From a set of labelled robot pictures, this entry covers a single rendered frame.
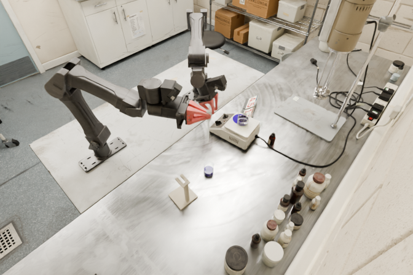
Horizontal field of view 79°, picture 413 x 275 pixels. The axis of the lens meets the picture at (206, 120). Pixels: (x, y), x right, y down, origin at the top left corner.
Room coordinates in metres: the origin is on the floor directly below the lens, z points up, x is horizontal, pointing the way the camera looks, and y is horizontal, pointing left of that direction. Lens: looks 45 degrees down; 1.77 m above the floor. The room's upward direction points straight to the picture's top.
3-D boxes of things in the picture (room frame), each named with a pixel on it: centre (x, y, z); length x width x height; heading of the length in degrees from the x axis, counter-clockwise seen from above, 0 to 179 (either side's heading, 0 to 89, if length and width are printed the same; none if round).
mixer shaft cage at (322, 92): (0.91, -0.53, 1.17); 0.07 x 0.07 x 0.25
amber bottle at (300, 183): (0.46, -0.33, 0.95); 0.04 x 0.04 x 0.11
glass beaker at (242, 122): (0.77, -0.16, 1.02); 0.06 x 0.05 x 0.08; 3
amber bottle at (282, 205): (0.43, -0.28, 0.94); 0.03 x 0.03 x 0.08
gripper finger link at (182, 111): (0.58, 0.03, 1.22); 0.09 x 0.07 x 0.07; 78
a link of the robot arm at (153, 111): (0.62, 0.16, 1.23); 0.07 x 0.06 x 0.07; 78
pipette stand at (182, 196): (0.47, 0.09, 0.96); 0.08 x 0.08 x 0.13; 41
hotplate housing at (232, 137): (0.79, -0.14, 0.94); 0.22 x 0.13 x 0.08; 54
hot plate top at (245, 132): (0.78, -0.16, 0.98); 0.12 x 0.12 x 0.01; 53
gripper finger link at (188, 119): (0.60, 0.03, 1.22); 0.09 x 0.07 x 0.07; 78
